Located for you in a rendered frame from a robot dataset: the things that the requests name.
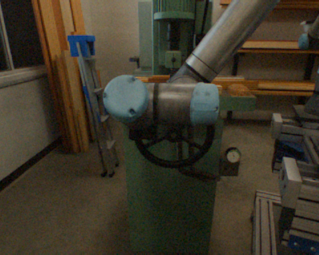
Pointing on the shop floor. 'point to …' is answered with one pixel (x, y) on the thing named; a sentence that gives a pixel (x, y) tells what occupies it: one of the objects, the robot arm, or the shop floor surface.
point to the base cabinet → (169, 199)
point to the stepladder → (81, 44)
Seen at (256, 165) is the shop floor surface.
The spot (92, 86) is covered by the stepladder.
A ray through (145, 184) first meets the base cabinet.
